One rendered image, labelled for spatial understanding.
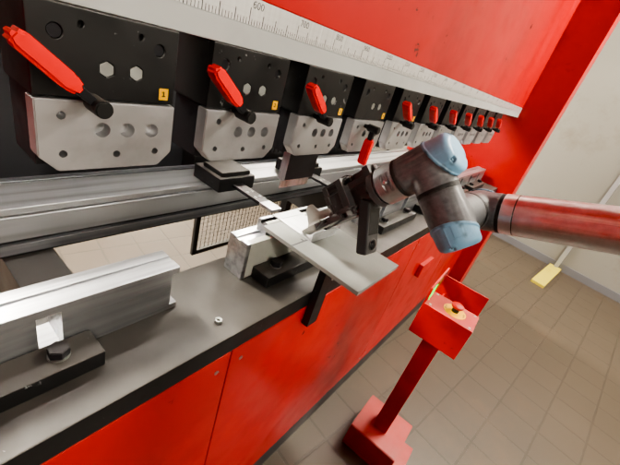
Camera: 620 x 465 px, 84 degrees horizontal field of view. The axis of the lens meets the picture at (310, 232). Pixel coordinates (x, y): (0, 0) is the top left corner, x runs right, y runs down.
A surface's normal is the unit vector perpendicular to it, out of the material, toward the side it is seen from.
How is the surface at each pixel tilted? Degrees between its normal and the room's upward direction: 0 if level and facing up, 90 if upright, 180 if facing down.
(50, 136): 90
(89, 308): 90
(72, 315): 90
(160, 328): 0
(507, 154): 90
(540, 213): 67
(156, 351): 0
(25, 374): 0
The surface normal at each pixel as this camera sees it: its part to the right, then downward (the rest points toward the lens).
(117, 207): 0.74, 0.48
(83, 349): 0.27, -0.85
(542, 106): -0.62, 0.21
